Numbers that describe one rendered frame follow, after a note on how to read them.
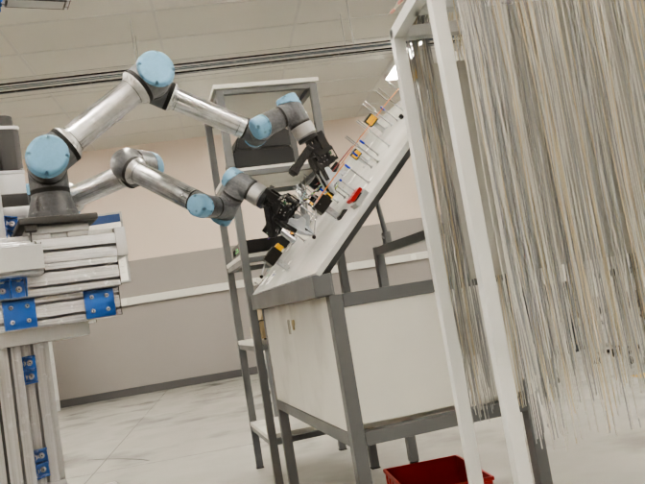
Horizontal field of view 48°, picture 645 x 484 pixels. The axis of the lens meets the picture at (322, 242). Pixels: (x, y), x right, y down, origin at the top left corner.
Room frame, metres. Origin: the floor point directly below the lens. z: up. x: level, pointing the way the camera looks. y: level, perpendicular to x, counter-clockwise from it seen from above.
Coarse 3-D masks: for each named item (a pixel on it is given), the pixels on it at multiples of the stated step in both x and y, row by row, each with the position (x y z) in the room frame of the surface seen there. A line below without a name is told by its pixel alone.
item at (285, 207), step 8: (264, 192) 2.39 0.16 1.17; (272, 192) 2.38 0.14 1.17; (264, 200) 2.41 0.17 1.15; (272, 200) 2.39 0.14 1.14; (280, 200) 2.38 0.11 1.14; (288, 200) 2.39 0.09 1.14; (272, 208) 2.41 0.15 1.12; (280, 208) 2.38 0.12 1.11; (288, 208) 2.36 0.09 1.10; (296, 208) 2.41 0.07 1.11; (272, 216) 2.40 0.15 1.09; (280, 216) 2.40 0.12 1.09; (288, 216) 2.39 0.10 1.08
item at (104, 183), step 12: (144, 156) 2.54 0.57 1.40; (156, 156) 2.61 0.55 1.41; (156, 168) 2.59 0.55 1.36; (84, 180) 2.70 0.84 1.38; (96, 180) 2.65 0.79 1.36; (108, 180) 2.62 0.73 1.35; (120, 180) 2.59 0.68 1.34; (72, 192) 2.70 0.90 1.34; (84, 192) 2.68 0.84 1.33; (96, 192) 2.67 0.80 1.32; (108, 192) 2.67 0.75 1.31; (84, 204) 2.73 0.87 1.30
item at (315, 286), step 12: (312, 276) 2.10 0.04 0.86; (324, 276) 2.11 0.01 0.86; (276, 288) 2.63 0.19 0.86; (288, 288) 2.44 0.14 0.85; (300, 288) 2.26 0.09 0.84; (312, 288) 2.12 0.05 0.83; (324, 288) 2.11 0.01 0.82; (252, 300) 3.19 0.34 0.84; (264, 300) 2.91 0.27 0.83; (276, 300) 2.66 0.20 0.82; (288, 300) 2.47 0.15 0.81; (300, 300) 2.29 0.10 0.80
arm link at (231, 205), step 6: (222, 198) 2.40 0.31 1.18; (228, 198) 2.42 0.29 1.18; (234, 198) 2.42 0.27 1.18; (228, 204) 2.42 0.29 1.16; (234, 204) 2.43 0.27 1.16; (240, 204) 2.45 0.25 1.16; (228, 210) 2.42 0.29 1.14; (234, 210) 2.45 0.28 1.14; (222, 216) 2.41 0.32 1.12; (228, 216) 2.44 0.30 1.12; (234, 216) 2.48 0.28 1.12; (216, 222) 2.45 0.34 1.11; (222, 222) 2.45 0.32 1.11; (228, 222) 2.46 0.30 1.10
